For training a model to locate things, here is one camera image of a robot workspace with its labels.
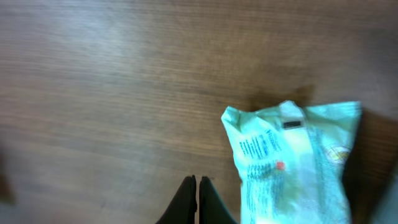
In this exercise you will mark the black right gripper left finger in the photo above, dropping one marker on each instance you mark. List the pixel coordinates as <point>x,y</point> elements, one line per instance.
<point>183,206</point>

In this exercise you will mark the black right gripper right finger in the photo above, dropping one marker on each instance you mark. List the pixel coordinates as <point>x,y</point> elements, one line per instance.
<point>211,208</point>

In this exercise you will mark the light green snack packet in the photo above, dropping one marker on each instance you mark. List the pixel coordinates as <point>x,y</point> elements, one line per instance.
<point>290,160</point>

